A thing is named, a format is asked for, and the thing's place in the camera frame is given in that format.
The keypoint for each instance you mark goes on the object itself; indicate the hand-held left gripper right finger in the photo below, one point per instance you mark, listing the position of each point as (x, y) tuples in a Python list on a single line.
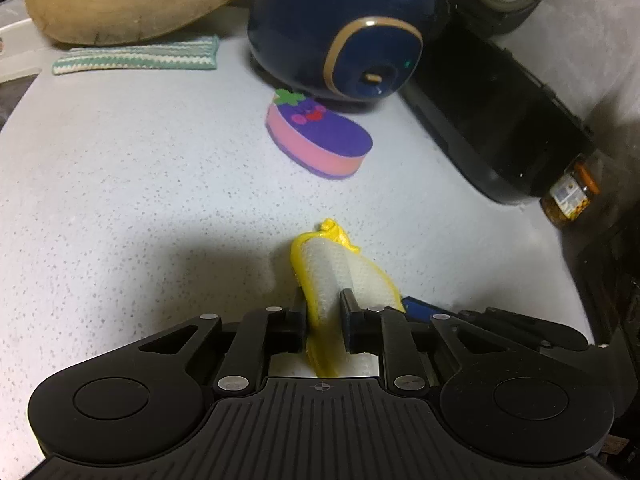
[(348, 321)]

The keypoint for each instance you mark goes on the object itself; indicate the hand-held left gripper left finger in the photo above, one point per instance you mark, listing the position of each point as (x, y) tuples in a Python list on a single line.
[(299, 321)]

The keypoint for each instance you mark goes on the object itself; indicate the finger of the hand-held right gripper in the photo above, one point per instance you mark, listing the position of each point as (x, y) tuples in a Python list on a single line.
[(420, 306)]

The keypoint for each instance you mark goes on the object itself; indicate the yellow-rimmed white scrubber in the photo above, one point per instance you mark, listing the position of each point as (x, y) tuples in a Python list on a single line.
[(330, 280)]

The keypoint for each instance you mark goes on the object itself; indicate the glass jar with orange lid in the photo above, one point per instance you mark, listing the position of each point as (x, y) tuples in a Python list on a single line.
[(567, 197)]

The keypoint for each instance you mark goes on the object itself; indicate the purple and pink sponge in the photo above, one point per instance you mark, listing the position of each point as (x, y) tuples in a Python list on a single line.
[(325, 135)]

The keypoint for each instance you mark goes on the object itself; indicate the black rice cooker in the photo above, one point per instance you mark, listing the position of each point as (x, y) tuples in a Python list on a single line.
[(500, 125)]

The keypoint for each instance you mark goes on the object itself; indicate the navy blue electric cooker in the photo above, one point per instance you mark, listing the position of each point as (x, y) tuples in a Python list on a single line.
[(310, 25)]

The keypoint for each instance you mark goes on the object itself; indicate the green striped knitted dishcloth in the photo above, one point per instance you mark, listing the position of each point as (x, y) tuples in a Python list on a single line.
[(135, 55)]

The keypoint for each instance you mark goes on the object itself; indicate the round wooden cutting board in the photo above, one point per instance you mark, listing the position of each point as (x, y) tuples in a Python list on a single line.
[(125, 0)]

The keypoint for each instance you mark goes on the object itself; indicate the white plastic tray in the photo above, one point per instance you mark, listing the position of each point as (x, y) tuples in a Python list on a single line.
[(15, 60)]

